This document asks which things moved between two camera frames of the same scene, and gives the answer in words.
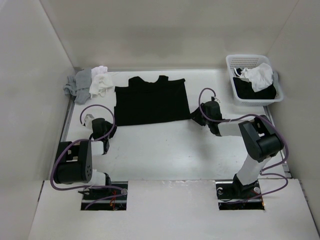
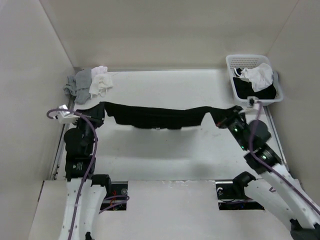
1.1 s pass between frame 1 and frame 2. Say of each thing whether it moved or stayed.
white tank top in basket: stayed
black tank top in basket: stayed
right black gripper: moved
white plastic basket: stayed
